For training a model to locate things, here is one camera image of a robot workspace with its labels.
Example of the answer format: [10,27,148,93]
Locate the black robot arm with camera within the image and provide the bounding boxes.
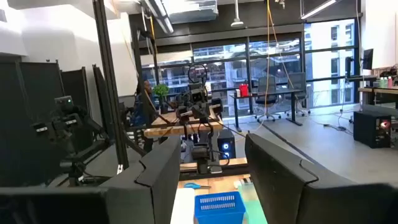
[30,95,116,187]

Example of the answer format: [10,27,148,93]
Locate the person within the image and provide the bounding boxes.
[129,79,155,128]

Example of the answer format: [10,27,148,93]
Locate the black office desk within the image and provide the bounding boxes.
[229,88,304,133]

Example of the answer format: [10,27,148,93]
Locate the black and white striped tube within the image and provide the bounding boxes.
[233,177,252,187]

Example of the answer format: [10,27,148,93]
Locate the small black partition panel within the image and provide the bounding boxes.
[60,67,94,153]

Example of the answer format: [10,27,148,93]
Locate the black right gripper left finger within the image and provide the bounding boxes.
[0,136,182,224]

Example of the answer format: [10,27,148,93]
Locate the silver box ceiling duct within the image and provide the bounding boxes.
[161,0,218,24]

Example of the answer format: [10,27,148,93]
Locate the computer tower with red light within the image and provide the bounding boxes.
[353,111,392,149]

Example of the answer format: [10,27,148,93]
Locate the long ceiling light bar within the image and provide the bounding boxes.
[300,0,338,20]

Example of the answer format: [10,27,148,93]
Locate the blue-handled scissors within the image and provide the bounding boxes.
[183,182,212,190]

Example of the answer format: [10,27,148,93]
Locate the green potted plant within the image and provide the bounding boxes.
[152,83,170,114]

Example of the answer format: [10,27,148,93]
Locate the wooden workbench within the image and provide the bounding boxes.
[357,86,398,96]

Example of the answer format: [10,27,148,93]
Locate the black table rim frame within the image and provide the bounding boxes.
[179,164,249,181]

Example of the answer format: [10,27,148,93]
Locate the yellow hanging cable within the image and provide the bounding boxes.
[236,0,296,141]

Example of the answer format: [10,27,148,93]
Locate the white pendant lamp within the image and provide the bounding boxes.
[230,0,245,28]

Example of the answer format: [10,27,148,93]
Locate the teal translucent plastic bin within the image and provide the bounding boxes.
[239,182,269,224]

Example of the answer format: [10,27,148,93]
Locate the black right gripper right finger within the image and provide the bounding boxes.
[244,133,398,224]

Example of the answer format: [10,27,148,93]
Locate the black monitor on arm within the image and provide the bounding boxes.
[362,48,374,71]

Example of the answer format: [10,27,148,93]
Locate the blue slotted plastic basket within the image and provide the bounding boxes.
[194,190,246,224]

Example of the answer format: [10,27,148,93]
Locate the wooden work table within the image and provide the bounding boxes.
[143,107,224,139]

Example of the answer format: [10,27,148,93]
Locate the large black partition panel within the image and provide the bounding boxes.
[0,55,65,187]

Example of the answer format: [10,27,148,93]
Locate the grey mesh office chair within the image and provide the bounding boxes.
[254,76,282,123]
[284,72,312,118]

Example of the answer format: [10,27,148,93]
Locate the computer tower with blue lights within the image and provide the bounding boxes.
[216,129,236,160]

